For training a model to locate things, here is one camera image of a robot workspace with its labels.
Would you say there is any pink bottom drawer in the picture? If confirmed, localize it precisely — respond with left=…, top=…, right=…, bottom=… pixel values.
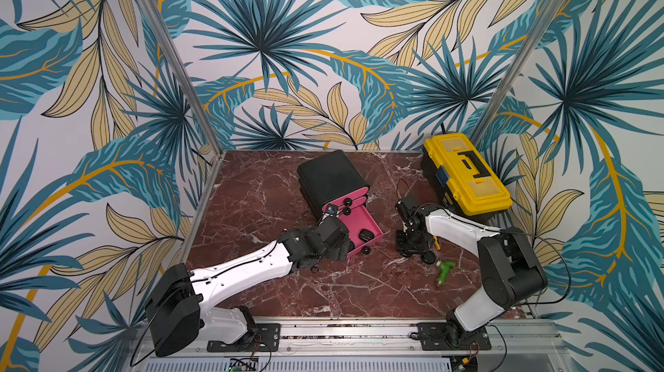
left=337, top=205, right=385, bottom=257

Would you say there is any pink top drawer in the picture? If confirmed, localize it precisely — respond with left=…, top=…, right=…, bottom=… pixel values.
left=322, top=186, right=369, bottom=212

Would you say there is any black pink drawer cabinet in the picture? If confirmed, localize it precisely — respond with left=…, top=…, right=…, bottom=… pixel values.
left=297, top=151, right=369, bottom=218

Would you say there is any black oval earphone case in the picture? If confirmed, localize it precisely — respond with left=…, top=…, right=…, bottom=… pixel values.
left=358, top=228, right=375, bottom=242

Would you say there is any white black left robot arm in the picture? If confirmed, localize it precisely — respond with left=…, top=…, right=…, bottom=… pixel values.
left=145, top=216, right=351, bottom=357

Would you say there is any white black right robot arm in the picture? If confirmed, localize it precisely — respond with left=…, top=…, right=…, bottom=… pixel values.
left=395, top=197, right=548, bottom=338

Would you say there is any black round earphone case middle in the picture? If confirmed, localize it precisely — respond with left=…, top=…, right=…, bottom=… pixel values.
left=421, top=251, right=437, bottom=265

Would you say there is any green plastic bottle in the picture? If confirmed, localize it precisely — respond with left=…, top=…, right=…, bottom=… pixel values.
left=435, top=261, right=456, bottom=287

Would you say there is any yellow black toolbox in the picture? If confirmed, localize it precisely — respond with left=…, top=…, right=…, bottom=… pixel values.
left=421, top=133, right=514, bottom=224

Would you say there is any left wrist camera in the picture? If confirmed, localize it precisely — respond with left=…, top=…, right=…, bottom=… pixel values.
left=323, top=204, right=339, bottom=217

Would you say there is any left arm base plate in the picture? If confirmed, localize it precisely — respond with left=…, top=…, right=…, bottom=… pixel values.
left=206, top=323, right=281, bottom=353

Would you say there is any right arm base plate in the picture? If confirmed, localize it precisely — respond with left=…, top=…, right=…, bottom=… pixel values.
left=409, top=322, right=492, bottom=351

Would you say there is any aluminium front rail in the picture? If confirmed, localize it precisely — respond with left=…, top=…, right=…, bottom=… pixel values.
left=123, top=317, right=566, bottom=358

